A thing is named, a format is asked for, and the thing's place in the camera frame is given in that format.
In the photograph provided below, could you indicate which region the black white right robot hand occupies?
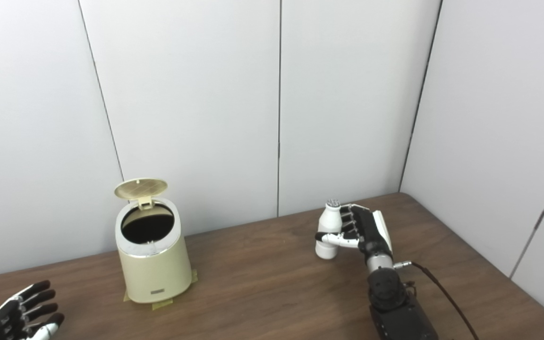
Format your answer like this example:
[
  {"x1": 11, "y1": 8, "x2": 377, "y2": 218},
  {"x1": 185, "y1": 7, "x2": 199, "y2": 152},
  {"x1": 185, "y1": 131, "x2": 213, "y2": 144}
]
[{"x1": 315, "y1": 204, "x2": 394, "y2": 261}]

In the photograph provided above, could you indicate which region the cream round bin lid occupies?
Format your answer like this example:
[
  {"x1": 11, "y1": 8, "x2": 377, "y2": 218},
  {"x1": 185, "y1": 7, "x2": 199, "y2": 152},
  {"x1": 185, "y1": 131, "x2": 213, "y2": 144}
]
[{"x1": 114, "y1": 178, "x2": 169, "y2": 210}]

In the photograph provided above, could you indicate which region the small white plastic bottle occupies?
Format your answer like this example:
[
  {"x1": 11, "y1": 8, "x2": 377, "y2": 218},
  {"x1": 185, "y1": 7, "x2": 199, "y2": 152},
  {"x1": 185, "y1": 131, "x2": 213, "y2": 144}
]
[{"x1": 315, "y1": 199, "x2": 343, "y2": 260}]

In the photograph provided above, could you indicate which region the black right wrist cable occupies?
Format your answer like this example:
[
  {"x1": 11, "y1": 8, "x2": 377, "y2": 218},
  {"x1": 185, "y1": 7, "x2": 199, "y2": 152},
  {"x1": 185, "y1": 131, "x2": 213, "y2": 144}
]
[{"x1": 393, "y1": 261, "x2": 480, "y2": 340}]

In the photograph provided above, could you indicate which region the cream-colored bin body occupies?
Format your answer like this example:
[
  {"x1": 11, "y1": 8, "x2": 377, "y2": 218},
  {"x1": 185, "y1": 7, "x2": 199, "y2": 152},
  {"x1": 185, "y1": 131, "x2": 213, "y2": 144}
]
[{"x1": 115, "y1": 197, "x2": 193, "y2": 304}]

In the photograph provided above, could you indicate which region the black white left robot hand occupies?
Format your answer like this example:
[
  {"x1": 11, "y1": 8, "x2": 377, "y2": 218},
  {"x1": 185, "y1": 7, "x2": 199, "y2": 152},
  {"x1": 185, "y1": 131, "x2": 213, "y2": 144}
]
[{"x1": 0, "y1": 280, "x2": 65, "y2": 340}]

